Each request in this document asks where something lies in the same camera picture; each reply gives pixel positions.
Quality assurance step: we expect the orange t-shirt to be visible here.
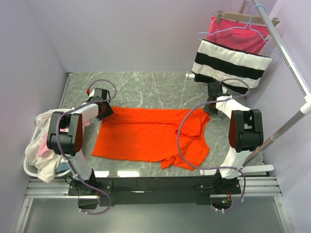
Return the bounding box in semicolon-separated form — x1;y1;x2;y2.
92;106;210;170

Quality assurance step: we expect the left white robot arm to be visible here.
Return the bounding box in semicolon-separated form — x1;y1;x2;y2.
46;88;113;195

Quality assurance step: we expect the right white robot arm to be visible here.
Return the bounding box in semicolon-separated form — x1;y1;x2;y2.
204;82;263;194

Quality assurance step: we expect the black white striped cloth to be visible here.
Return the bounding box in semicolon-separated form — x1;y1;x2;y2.
191;40;272;94

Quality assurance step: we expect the pink towel on hanger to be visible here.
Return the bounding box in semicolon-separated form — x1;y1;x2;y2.
206;16;269;55

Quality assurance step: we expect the wooden clip hanger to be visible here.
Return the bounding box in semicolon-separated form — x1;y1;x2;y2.
212;10;265;25

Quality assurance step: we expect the silver clothes rack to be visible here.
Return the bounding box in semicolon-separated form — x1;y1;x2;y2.
246;0;311;180

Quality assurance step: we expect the cream and pink clothes pile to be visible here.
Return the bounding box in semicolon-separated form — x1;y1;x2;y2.
24;104;98;183

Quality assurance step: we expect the black base beam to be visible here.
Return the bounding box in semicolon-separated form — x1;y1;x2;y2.
68;176;241;209

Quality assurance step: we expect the white laundry basket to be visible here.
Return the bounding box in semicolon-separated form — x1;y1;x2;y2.
23;127;70;183

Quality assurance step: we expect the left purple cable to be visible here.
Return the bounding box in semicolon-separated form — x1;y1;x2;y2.
55;79;117;216

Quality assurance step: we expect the purple cable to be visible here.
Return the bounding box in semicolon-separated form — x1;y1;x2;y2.
176;78;251;214
55;79;117;216

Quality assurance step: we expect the blue wire hanger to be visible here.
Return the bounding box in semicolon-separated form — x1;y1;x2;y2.
196;4;281;62

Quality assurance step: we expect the aluminium rail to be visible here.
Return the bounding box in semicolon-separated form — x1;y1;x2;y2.
25;177;282;199

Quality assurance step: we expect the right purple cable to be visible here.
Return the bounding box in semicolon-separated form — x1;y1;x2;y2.
176;78;251;214

